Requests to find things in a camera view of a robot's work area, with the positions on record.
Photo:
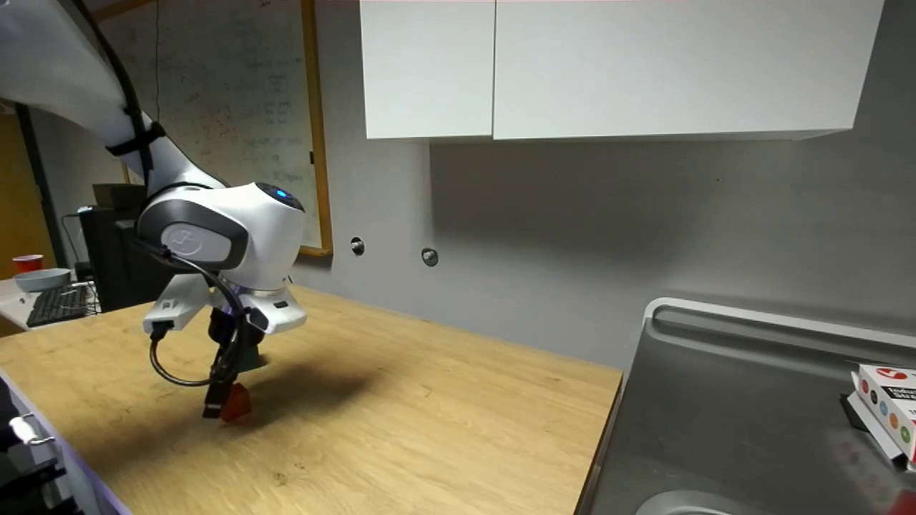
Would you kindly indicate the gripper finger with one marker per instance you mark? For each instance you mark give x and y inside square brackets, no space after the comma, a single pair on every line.
[212,404]

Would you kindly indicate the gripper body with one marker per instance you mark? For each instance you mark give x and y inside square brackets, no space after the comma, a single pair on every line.
[218,327]

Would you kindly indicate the orange cube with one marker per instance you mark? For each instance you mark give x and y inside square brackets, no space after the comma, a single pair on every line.
[237,406]

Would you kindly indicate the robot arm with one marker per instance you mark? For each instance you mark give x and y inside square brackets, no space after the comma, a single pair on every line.
[215,214]

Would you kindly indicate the green cube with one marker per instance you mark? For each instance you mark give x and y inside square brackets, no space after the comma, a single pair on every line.
[252,357]

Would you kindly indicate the black computer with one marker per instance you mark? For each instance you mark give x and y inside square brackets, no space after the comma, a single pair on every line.
[114,265]

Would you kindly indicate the black keyboard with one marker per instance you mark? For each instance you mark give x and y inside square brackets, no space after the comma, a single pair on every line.
[61,305]

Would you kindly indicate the cardboard box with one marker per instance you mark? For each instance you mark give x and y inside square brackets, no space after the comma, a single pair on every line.
[118,194]

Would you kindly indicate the grey bowl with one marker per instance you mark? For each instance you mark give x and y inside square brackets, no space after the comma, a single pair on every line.
[41,280]

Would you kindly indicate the dark cabinet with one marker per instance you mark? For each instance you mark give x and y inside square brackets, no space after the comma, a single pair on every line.
[36,472]

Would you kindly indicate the red cup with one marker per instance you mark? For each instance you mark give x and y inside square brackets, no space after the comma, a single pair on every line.
[27,262]

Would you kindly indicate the white desk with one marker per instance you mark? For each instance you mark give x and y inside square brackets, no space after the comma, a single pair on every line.
[14,304]

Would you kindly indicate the narrow white cabinet door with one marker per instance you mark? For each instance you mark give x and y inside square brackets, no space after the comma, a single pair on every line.
[428,68]

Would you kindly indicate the sink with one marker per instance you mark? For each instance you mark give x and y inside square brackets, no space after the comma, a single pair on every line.
[690,504]

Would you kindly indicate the stainless steel sink unit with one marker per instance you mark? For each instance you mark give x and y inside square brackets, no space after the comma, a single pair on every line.
[730,415]

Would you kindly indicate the wide white cabinet door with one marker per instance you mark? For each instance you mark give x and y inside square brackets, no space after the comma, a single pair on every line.
[680,68]

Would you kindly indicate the white box with coloured dots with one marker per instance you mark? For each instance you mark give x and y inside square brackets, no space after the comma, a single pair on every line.
[891,408]

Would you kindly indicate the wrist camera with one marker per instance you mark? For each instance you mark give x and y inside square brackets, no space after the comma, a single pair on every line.
[175,304]

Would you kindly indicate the metal wall stud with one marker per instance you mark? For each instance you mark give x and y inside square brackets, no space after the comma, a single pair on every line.
[429,257]
[357,246]

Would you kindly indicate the whiteboard with wooden frame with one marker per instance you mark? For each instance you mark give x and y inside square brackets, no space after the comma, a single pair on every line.
[236,107]

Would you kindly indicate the white wall cabinet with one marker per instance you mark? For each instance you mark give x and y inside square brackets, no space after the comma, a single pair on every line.
[608,68]

